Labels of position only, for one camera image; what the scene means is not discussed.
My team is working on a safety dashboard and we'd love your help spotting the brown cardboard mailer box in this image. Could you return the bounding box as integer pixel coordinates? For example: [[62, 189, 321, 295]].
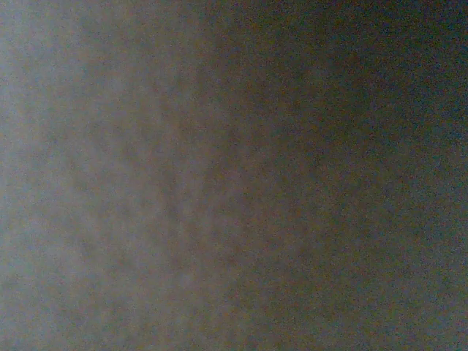
[[0, 0, 468, 351]]

